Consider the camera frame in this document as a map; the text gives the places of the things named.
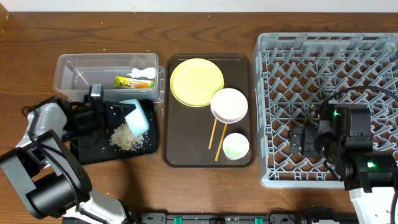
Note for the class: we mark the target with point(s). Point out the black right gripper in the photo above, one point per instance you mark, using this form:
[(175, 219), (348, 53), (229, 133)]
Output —
[(310, 134)]

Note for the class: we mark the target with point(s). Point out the pink shallow bowl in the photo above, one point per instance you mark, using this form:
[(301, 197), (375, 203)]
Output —
[(229, 105)]

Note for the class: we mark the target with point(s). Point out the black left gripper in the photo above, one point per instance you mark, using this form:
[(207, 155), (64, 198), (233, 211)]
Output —
[(104, 114)]

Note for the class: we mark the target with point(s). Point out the yellow round plate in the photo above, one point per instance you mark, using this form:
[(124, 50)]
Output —
[(193, 82)]

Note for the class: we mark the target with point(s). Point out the white cup green inside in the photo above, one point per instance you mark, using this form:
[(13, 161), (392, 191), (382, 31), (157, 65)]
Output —
[(235, 146)]

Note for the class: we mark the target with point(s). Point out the light blue bowl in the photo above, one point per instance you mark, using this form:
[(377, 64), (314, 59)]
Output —
[(136, 120)]

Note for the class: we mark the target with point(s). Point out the grey plastic dishwasher rack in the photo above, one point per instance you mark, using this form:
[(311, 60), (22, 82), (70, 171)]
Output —
[(293, 72)]

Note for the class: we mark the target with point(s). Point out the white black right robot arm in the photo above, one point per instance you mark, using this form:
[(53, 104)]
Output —
[(347, 152)]

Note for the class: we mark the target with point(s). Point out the white tissue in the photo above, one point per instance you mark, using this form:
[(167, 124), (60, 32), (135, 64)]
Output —
[(148, 73)]

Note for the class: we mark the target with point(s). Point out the clear plastic waste bin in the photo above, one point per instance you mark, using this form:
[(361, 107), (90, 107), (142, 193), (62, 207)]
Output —
[(76, 73)]

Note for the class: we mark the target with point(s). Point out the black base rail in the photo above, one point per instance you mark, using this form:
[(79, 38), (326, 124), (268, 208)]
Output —
[(275, 216)]

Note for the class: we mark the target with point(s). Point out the pile of rice grains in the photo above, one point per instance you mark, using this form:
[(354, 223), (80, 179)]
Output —
[(126, 140)]

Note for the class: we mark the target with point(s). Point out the black waste tray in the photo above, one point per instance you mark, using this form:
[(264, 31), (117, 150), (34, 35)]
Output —
[(95, 147)]

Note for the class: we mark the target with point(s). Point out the wooden chopstick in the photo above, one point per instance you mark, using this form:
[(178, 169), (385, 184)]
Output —
[(212, 133), (221, 142)]

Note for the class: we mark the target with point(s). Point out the green yellow snack wrapper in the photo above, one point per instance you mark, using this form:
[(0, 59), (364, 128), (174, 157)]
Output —
[(131, 83)]

